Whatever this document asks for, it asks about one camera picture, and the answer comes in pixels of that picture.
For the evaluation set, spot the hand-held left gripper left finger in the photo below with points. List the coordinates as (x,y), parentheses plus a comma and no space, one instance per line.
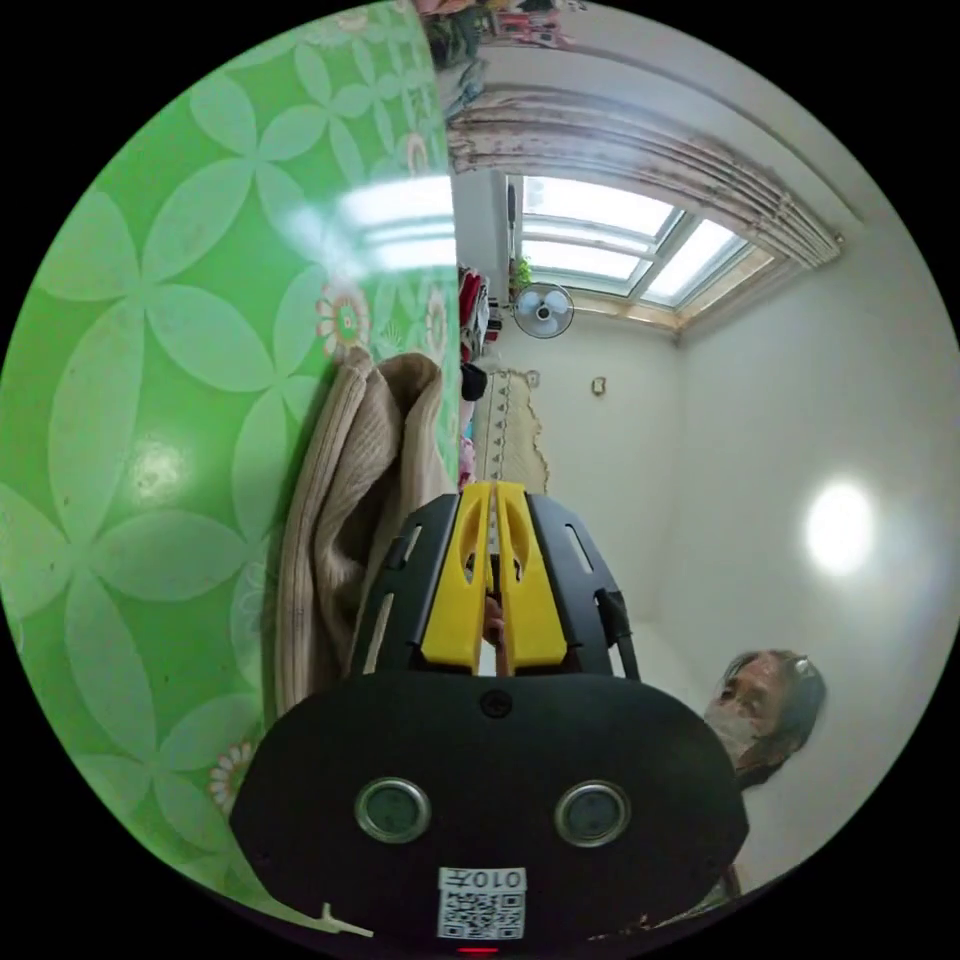
(453,600)

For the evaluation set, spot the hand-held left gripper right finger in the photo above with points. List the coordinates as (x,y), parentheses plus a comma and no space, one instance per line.
(531,600)

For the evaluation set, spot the beige sweater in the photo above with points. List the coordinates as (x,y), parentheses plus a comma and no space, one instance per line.
(341,517)

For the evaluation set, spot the cream fringed cloth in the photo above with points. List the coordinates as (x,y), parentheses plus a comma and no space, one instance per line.
(514,435)

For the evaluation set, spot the pile of clothes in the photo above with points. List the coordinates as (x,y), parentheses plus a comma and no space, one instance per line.
(472,352)

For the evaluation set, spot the person's body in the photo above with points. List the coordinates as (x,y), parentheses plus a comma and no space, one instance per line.
(765,720)

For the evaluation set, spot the white fan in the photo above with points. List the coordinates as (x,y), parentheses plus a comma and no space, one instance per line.
(543,310)

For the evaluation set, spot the green plant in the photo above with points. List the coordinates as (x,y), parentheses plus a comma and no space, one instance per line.
(520,274)

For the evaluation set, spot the bed with green flowered mat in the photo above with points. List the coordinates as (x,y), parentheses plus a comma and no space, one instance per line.
(172,420)

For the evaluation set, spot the window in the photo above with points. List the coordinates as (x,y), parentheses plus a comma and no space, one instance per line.
(637,240)

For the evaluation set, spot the brown patterned curtain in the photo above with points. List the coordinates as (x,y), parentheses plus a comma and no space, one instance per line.
(637,142)

